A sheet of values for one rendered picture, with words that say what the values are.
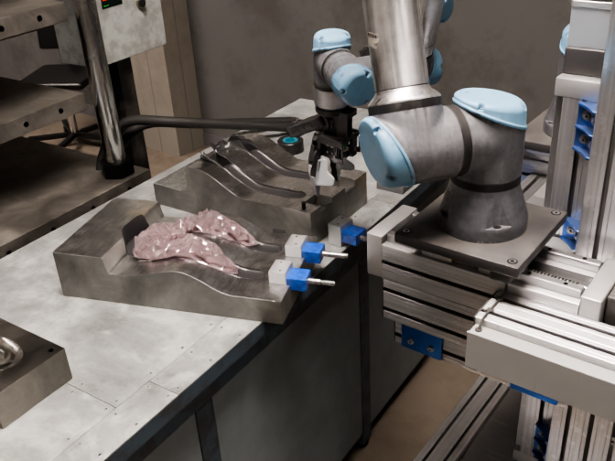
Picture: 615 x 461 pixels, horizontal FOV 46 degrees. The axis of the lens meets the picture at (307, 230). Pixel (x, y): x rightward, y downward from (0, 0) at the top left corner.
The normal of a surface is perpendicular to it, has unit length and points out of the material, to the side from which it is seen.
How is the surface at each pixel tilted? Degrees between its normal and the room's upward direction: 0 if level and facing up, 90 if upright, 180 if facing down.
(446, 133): 50
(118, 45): 90
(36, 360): 0
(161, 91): 90
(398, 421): 0
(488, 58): 90
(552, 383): 90
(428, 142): 69
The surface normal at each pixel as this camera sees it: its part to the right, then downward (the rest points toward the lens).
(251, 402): 0.83, 0.22
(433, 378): -0.05, -0.87
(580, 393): -0.60, 0.42
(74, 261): -0.28, 0.47
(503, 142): 0.26, 0.43
